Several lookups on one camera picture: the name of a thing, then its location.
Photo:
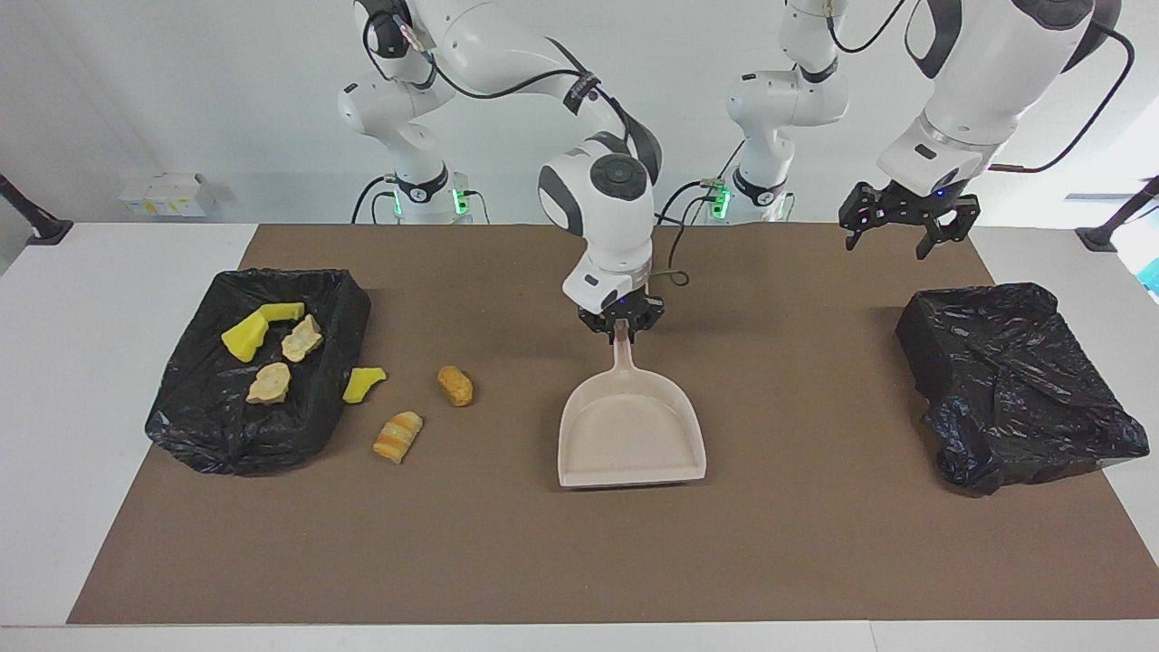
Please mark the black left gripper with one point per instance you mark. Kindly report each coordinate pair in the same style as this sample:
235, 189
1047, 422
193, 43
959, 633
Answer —
919, 204

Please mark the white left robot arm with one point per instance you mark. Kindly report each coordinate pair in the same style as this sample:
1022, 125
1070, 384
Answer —
978, 81

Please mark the teal plastic object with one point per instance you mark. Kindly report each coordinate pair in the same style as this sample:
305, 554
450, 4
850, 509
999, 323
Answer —
1152, 276

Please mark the green and yellow sponge piece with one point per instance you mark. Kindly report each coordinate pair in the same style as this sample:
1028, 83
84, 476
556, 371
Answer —
243, 340

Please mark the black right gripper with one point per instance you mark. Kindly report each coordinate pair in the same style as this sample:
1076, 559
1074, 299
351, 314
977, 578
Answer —
625, 308

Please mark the orange striped toy croissant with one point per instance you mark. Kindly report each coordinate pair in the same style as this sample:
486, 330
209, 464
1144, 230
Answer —
398, 437

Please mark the black bag lined bin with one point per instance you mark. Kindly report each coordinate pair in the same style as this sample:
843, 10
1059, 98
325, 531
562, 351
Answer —
226, 426
1005, 380

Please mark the yellow sponge scrap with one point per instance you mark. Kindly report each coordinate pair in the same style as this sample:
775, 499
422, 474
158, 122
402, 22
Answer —
362, 384

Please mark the brown toy nugget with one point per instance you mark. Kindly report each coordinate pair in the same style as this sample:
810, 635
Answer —
455, 386

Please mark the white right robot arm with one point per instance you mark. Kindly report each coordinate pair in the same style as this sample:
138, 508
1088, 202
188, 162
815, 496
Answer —
616, 226

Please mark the white wall socket box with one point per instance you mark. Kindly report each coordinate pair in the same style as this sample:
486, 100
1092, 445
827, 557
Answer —
163, 195

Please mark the brown table mat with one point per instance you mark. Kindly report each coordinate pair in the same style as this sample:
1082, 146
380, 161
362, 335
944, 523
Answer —
507, 561

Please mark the black camera stand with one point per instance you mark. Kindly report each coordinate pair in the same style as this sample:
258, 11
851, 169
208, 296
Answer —
41, 228
1100, 237

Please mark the beige toy bread piece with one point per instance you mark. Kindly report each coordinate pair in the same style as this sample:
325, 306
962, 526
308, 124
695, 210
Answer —
301, 341
269, 385

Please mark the beige plastic dustpan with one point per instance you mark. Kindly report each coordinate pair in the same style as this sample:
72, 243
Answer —
629, 435

